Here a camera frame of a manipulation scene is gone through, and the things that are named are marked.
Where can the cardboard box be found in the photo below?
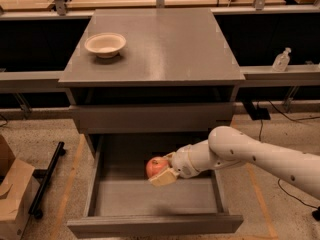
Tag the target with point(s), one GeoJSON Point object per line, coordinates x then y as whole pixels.
{"type": "Point", "coordinates": [17, 191]}

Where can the open grey middle drawer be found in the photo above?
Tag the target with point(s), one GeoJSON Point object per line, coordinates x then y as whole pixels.
{"type": "Point", "coordinates": [122, 203]}

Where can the white paper bowl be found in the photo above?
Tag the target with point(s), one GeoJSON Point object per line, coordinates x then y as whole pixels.
{"type": "Point", "coordinates": [105, 45]}

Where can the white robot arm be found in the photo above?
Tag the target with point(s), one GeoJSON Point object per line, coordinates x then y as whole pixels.
{"type": "Point", "coordinates": [226, 147]}

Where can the clear sanitizer bottle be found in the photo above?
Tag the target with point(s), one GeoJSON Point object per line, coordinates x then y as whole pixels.
{"type": "Point", "coordinates": [282, 60]}

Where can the grey drawer cabinet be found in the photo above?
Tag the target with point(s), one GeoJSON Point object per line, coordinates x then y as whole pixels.
{"type": "Point", "coordinates": [171, 56]}

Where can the red apple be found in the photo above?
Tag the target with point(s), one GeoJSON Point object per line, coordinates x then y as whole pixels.
{"type": "Point", "coordinates": [155, 165]}

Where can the black metal bar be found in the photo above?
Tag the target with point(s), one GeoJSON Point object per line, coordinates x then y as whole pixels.
{"type": "Point", "coordinates": [44, 176]}

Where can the black floor power box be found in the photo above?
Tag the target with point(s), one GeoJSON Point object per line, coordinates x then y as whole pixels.
{"type": "Point", "coordinates": [255, 111]}

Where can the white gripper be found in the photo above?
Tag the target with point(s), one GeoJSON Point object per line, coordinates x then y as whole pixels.
{"type": "Point", "coordinates": [180, 161]}

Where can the closed grey top drawer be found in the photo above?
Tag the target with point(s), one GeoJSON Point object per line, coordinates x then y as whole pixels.
{"type": "Point", "coordinates": [150, 118]}

